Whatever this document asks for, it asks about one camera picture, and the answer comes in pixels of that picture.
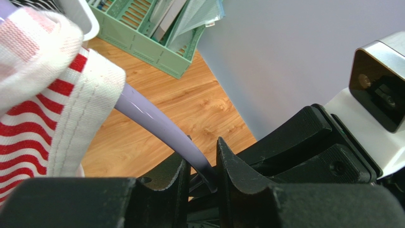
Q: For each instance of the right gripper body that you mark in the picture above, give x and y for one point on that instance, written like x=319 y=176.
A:
x=312 y=147

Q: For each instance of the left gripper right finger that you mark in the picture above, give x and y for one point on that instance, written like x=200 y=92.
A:
x=246 y=199

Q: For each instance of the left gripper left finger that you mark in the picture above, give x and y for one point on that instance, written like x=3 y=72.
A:
x=158 y=199

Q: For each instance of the lilac plastic hanger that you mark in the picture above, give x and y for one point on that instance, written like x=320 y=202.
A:
x=164 y=129

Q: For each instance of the red white striped top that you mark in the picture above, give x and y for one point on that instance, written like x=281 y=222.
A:
x=41 y=94

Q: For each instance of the black white striped top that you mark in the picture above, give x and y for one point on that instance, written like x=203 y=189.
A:
x=48 y=5

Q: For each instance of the clear document pouch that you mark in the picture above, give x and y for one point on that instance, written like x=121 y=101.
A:
x=195 y=14

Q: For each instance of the white plastic basket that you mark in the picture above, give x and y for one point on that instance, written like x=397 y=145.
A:
x=80 y=13

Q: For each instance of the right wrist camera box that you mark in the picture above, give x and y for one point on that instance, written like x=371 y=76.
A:
x=372 y=107

